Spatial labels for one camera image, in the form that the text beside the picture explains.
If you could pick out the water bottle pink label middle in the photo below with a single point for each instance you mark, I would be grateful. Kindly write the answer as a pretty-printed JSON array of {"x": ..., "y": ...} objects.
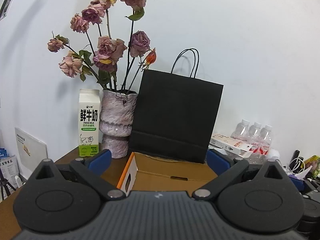
[{"x": 253, "y": 136}]

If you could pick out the dried pink rose bouquet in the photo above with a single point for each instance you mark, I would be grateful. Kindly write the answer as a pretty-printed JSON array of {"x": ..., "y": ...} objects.
[{"x": 111, "y": 61}]

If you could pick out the black tripod leg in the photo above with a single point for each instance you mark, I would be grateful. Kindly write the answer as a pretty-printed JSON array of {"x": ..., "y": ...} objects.
[{"x": 5, "y": 186}]

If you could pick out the water bottle pink label left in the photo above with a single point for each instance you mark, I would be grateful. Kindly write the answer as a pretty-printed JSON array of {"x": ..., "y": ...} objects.
[{"x": 241, "y": 131}]

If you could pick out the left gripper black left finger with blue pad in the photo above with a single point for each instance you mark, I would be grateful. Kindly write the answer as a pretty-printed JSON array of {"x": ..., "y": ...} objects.
[{"x": 58, "y": 198}]

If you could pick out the white green milk carton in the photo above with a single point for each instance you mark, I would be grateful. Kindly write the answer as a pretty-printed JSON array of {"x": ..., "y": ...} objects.
[{"x": 88, "y": 122}]

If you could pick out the black round device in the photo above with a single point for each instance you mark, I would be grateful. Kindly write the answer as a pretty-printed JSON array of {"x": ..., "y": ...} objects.
[{"x": 309, "y": 224}]

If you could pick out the white board leaning on wall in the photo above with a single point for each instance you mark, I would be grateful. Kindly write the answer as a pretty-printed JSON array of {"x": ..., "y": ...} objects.
[{"x": 31, "y": 152}]

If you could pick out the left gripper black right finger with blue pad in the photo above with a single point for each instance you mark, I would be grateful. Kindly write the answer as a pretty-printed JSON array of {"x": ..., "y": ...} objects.
[{"x": 246, "y": 199}]

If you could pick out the water bottle pink label right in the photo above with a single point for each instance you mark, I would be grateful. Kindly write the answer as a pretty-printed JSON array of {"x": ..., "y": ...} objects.
[{"x": 265, "y": 140}]

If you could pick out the yellow green snack packet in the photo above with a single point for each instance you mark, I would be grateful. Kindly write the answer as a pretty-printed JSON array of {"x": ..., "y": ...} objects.
[{"x": 313, "y": 163}]

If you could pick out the white orange flat box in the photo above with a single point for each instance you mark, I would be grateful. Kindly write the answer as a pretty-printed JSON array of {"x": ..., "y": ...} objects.
[{"x": 231, "y": 145}]

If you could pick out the blue white leaflet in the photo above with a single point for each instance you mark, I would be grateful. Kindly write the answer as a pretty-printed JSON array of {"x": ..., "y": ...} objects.
[{"x": 9, "y": 168}]

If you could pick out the pink textured ceramic vase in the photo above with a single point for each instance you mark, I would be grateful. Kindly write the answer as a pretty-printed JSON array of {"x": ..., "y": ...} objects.
[{"x": 116, "y": 119}]

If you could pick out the open cardboard box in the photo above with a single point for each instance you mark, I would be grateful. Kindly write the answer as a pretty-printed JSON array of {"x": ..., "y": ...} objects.
[{"x": 146, "y": 173}]

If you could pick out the black paper shopping bag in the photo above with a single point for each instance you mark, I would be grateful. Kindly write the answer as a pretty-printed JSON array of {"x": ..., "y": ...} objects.
[{"x": 175, "y": 115}]

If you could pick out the water bottle pink label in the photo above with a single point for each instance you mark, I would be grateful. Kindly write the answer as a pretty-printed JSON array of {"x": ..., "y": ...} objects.
[
  {"x": 253, "y": 136},
  {"x": 265, "y": 140},
  {"x": 241, "y": 131}
]

